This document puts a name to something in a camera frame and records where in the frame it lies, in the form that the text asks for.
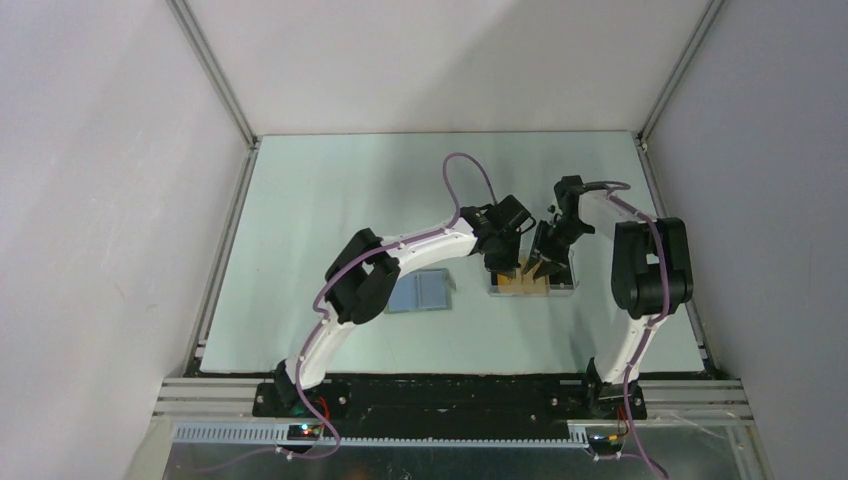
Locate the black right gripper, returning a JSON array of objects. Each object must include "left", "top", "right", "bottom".
[{"left": 521, "top": 218, "right": 590, "bottom": 280}]

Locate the clear plastic card box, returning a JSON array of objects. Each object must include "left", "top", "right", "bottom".
[{"left": 488, "top": 250, "right": 579, "bottom": 297}]

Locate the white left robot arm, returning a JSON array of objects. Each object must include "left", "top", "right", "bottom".
[{"left": 274, "top": 195, "right": 536, "bottom": 417}]

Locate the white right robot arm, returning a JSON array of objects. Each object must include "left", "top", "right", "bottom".
[{"left": 523, "top": 175, "right": 694, "bottom": 418}]

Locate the gold card stack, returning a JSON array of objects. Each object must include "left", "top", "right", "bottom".
[{"left": 522, "top": 274, "right": 549, "bottom": 296}]

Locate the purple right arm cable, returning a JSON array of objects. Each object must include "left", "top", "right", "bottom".
[{"left": 586, "top": 181, "right": 672, "bottom": 478}]

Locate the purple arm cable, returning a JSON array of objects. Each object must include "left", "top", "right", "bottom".
[
  {"left": 586, "top": 181, "right": 672, "bottom": 478},
  {"left": 294, "top": 152, "right": 498, "bottom": 462}
]

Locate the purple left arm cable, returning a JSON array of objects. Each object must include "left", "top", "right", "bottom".
[{"left": 294, "top": 152, "right": 498, "bottom": 462}]

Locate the right aluminium frame post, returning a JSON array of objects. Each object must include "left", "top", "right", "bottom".
[{"left": 636, "top": 0, "right": 726, "bottom": 154}]

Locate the aluminium frame post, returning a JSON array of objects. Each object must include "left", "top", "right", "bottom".
[
  {"left": 166, "top": 0, "right": 258, "bottom": 149},
  {"left": 636, "top": 0, "right": 726, "bottom": 154}
]

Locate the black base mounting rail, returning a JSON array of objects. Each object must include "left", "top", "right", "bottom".
[{"left": 252, "top": 373, "right": 647, "bottom": 439}]

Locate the white slotted cable duct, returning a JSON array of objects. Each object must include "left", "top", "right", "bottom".
[{"left": 173, "top": 422, "right": 589, "bottom": 449}]

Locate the left aluminium frame post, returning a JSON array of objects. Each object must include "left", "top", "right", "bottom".
[{"left": 166, "top": 0, "right": 258, "bottom": 149}]

